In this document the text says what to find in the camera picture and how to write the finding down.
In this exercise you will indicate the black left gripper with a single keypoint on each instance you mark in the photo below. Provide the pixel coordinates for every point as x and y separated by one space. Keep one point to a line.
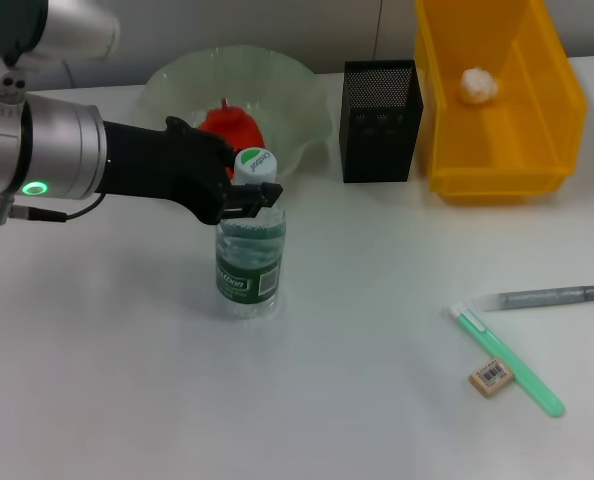
162 165

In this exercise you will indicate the red pumpkin toy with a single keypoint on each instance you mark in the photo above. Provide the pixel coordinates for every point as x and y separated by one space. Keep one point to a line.
237 127

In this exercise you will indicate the clear green-label water bottle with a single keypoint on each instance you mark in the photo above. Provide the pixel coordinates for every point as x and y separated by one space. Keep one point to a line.
249 270

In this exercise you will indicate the white paper ball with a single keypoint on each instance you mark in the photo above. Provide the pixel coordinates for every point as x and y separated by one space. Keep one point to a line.
477 86

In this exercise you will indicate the mint green pen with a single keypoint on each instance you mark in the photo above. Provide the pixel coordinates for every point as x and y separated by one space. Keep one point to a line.
507 357

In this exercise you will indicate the green wavy glass fruit bowl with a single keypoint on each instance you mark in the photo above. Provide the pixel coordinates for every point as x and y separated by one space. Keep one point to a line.
277 100

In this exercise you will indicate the black mesh pen holder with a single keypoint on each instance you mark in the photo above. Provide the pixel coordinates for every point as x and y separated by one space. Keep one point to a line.
377 145

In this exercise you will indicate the beige eraser with barcode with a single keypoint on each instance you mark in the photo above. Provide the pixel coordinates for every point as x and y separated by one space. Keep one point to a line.
489 380

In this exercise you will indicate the grey marker pen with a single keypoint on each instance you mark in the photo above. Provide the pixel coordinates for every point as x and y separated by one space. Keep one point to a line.
542 297

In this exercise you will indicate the yellow plastic bin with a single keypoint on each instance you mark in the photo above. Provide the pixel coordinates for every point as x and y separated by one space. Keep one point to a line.
502 140

